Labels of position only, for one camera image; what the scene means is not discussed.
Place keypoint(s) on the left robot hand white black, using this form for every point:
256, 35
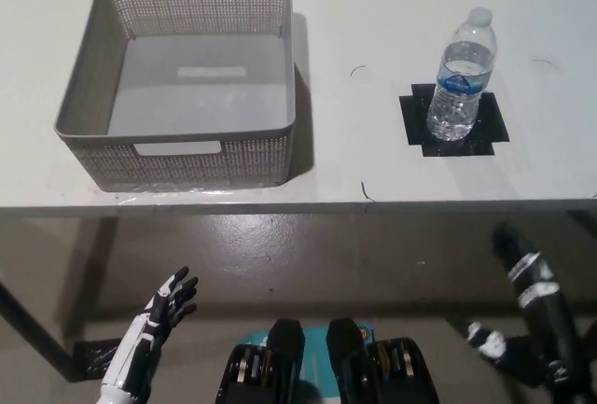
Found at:
154, 324

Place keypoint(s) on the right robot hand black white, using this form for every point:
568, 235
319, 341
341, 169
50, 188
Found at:
541, 301

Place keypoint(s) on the clear plastic water bottle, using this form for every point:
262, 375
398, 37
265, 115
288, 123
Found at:
459, 96

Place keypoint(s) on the black floor tape patch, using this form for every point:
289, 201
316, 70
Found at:
93, 358

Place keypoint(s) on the dark metal table leg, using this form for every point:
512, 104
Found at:
37, 329

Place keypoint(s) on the clear adhesive tape strip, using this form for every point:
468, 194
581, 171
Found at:
163, 191

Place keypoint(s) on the grey perforated plastic basket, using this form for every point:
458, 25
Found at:
256, 163

